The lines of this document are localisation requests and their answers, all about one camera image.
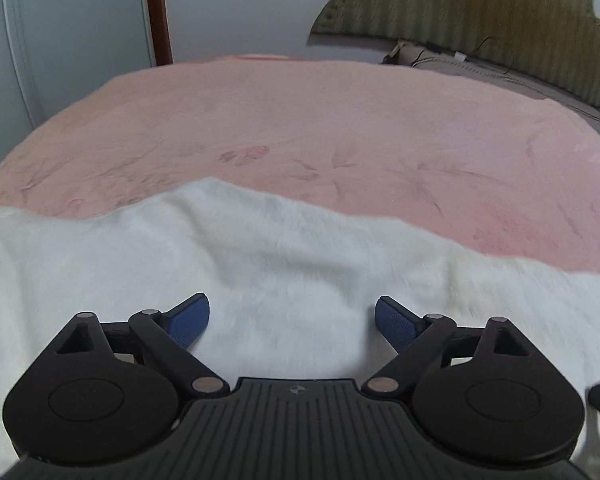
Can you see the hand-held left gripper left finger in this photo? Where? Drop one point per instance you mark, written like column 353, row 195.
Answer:
column 190, row 317

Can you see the white wardrobe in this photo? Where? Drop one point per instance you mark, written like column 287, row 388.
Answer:
column 70, row 35

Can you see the brown wooden door frame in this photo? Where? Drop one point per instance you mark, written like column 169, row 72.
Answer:
column 157, row 10

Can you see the grey bedding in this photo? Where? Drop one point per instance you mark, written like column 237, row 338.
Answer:
column 480, row 67

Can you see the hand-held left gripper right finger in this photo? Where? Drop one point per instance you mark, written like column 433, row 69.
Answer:
column 394, row 322

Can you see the white blanket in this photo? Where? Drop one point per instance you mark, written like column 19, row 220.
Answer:
column 280, row 260

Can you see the pink blanket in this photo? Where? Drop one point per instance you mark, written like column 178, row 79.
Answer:
column 300, row 125

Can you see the olive padded headboard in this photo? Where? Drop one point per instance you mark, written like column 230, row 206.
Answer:
column 480, row 5

